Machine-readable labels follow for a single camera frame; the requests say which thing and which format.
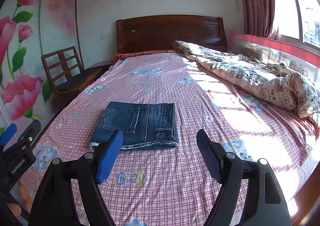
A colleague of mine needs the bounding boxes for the blue denim pants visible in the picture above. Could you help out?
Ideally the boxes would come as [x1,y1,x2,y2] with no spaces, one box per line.
[90,102,178,151]

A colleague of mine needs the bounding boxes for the left human hand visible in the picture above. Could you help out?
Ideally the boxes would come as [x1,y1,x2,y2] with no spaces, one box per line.
[10,181,34,225]

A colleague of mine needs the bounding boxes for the wooden slatted chair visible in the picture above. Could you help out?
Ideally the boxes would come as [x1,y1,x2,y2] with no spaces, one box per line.
[41,46,104,108]

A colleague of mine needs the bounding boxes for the floral wardrobe door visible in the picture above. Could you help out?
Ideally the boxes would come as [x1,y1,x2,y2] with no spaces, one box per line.
[1,0,78,140]

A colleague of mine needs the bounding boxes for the floral swirl quilt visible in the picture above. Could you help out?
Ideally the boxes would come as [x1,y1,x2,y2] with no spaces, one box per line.
[173,40,319,126]

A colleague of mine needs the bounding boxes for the dark wooden headboard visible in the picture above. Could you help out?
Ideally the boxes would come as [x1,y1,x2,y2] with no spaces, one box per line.
[116,14,227,54]

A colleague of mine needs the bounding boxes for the maroon window curtain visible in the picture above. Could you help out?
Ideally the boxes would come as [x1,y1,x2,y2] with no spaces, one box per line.
[242,0,276,39]

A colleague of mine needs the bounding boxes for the white wall switch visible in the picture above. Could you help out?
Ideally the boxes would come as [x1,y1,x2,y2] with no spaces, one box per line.
[101,33,110,40]

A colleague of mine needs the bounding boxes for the red cartoon bed rail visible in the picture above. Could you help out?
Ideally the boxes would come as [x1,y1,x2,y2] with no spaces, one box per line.
[230,34,319,83]

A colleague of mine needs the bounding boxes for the window with grey frame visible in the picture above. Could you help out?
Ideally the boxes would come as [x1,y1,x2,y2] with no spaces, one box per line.
[276,0,319,51]

